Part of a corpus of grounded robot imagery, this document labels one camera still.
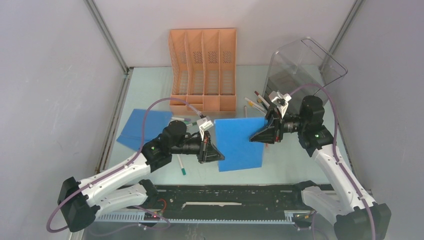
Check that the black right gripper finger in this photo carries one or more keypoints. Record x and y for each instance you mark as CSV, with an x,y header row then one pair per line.
x,y
266,135
272,117

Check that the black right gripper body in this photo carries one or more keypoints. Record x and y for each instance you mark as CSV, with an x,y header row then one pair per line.
x,y
291,123

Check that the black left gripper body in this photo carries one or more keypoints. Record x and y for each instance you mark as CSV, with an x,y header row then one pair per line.
x,y
193,146

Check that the blue folder top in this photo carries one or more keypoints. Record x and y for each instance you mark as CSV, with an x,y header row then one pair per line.
x,y
233,141

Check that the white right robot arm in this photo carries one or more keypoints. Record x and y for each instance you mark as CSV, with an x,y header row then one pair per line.
x,y
355,215

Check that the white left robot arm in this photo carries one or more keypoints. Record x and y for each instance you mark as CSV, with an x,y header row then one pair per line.
x,y
82,202

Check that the dark green cap marker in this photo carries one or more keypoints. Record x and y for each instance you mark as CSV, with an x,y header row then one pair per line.
x,y
191,124

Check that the yellow cap white marker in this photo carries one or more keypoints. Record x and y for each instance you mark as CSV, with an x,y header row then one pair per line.
x,y
251,104

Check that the dark red cap marker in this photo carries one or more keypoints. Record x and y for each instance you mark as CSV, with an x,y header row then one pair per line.
x,y
262,99

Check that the purple cap white marker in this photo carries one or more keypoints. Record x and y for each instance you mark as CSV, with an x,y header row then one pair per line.
x,y
181,119

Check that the brown cap white marker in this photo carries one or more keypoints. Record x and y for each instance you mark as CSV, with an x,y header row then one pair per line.
x,y
245,110

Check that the green cap white marker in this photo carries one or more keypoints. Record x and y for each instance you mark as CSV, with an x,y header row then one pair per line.
x,y
182,167

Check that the clear plastic drawer cabinet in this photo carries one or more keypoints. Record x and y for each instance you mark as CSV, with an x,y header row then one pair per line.
x,y
303,61

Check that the orange plastic file organizer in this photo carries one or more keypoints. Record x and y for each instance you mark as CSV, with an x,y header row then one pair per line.
x,y
203,64

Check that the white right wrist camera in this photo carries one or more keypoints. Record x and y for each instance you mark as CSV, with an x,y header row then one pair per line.
x,y
281,101

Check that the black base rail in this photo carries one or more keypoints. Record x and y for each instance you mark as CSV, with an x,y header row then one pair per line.
x,y
227,202

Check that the grey cable duct strip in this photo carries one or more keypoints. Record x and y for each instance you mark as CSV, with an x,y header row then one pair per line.
x,y
143,217

